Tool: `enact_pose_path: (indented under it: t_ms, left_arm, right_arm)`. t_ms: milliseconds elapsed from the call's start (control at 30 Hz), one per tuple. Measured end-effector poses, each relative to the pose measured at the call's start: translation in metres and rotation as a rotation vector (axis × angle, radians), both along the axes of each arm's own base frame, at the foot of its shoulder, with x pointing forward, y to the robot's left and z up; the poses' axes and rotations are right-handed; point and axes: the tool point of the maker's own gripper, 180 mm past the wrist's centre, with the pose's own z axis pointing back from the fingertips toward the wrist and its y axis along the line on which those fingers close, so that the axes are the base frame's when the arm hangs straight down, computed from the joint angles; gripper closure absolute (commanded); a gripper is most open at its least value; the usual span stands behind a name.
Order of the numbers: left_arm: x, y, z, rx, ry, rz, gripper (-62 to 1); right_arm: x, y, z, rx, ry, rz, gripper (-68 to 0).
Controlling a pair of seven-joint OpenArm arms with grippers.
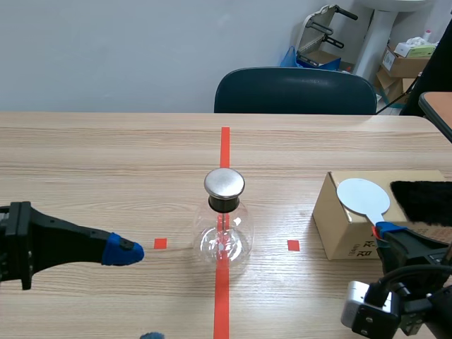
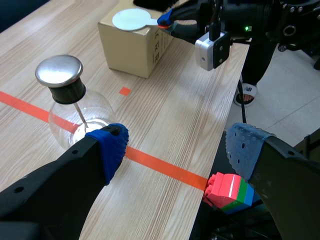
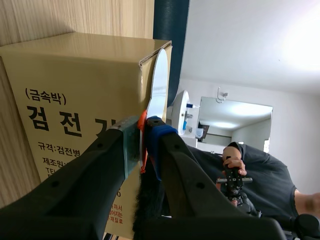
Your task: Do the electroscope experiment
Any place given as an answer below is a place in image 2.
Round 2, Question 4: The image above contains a brown cardboard box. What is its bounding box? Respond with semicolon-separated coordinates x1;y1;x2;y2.
97;8;180;80

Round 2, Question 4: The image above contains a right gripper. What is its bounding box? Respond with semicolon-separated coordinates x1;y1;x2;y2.
157;0;254;46

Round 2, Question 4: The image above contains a clear glass flask metal disc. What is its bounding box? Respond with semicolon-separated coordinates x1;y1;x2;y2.
34;54;117;151

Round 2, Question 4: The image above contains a grey metal plate orange handle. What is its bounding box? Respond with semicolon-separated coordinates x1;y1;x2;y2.
111;8;171;32

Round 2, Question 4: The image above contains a red green blue brick block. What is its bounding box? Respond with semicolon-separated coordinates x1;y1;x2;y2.
202;171;262;215

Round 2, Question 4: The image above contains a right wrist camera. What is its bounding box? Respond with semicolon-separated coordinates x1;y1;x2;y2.
194;31;231;72

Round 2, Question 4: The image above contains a person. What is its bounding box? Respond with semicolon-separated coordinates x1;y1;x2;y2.
233;37;276;107

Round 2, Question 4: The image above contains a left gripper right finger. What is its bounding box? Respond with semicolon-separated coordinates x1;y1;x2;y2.
225;122;320;240

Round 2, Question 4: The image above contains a black cable on floor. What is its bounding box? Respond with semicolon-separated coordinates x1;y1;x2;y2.
236;79;249;125

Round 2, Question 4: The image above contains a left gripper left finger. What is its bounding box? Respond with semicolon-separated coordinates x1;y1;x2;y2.
0;123;130;240

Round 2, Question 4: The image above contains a black camera cable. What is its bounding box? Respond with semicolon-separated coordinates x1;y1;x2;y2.
208;0;221;41

